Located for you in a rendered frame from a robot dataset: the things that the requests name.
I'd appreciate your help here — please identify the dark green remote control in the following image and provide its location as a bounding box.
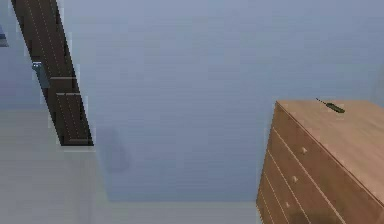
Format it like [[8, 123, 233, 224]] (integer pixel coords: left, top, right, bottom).
[[315, 97, 346, 115]]

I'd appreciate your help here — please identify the light wooden chest of drawers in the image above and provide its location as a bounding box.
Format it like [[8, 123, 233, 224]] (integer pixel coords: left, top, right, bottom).
[[255, 99, 384, 224]]

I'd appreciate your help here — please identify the grey door handle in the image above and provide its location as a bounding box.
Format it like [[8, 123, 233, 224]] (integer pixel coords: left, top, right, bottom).
[[31, 61, 51, 90]]

